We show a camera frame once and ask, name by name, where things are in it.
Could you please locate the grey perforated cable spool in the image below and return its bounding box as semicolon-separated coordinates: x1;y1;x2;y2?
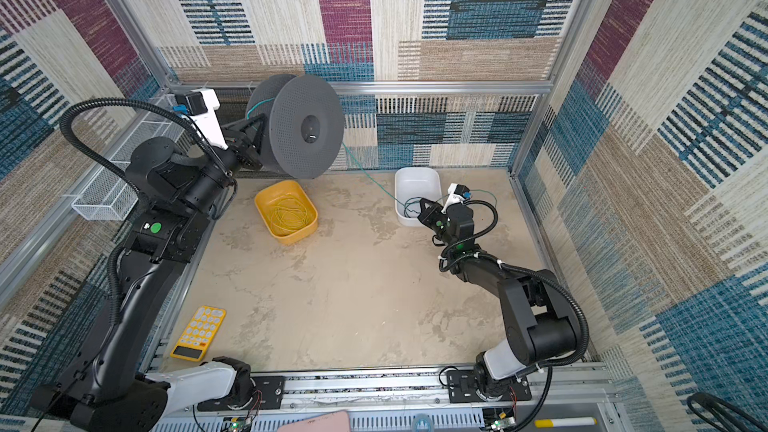
246;74;345;179

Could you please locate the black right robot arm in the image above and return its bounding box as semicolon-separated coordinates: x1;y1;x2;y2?
418;198;590;400

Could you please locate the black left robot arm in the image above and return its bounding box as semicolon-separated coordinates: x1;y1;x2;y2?
30;89;256;431

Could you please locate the white plastic tub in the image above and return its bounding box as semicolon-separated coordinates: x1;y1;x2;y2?
395;167;442;227

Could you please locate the yellow plastic tub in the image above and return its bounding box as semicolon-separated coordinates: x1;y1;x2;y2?
254;180;318;246

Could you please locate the yellow perforated plastic piece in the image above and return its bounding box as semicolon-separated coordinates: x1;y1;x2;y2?
170;306;227;362

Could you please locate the yellow white marker pen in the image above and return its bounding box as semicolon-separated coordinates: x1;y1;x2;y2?
534;416;598;429

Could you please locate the pink object at bottom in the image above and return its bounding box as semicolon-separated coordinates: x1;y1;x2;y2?
280;411;351;432

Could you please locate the dark green cable coil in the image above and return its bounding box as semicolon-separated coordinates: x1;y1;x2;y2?
403;196;433;220

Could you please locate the black wire mesh shelf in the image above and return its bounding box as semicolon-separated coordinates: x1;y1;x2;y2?
215;88;253;129

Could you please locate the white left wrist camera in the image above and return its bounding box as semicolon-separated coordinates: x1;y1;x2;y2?
174;88;228;150

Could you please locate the yellow cable coil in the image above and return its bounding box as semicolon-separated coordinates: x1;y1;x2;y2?
266;194;314;235

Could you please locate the white wire mesh basket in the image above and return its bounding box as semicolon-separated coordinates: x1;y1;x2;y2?
71;111;188;221

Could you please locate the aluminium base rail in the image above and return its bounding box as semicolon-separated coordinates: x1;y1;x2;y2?
155;362;633;431

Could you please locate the black cable bottom right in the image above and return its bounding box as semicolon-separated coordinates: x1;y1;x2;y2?
685;391;768;432

